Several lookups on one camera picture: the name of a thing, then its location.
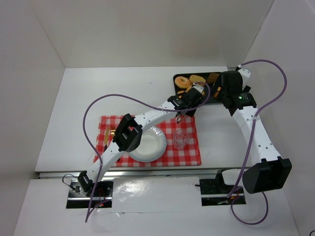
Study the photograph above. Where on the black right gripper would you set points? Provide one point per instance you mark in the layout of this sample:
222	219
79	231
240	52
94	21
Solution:
217	88

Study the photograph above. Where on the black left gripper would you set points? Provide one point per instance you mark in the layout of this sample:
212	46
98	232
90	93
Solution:
185	111

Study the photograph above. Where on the silver metal tongs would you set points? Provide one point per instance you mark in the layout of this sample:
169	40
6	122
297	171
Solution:
180	116

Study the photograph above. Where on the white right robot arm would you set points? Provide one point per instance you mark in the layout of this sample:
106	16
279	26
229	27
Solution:
263	168

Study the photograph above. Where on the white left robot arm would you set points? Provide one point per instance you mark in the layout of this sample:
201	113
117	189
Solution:
129	131

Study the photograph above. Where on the black bread tray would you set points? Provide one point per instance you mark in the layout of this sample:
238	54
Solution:
211	100

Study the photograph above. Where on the brown bread piece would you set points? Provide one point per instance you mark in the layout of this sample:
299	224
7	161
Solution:
212	78

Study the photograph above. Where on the square toast slice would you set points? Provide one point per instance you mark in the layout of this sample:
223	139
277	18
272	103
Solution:
196	78

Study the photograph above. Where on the clear drinking glass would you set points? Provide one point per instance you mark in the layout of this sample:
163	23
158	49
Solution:
180	139

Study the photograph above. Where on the red white checkered cloth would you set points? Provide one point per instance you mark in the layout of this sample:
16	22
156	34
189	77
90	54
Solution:
189	156

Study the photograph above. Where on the white round plate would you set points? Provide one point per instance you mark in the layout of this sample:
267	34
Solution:
152	146

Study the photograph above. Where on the ring bagel bread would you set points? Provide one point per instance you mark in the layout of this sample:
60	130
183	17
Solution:
182	82

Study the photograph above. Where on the gold knife black handle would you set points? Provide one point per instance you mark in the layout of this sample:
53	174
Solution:
106	138

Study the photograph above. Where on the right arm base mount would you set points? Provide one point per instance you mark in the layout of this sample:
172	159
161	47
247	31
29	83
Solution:
214	192

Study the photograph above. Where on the aluminium rail front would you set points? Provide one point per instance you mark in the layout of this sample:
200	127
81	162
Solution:
141	173

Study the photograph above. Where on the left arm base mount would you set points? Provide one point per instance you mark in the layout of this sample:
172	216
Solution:
79	199

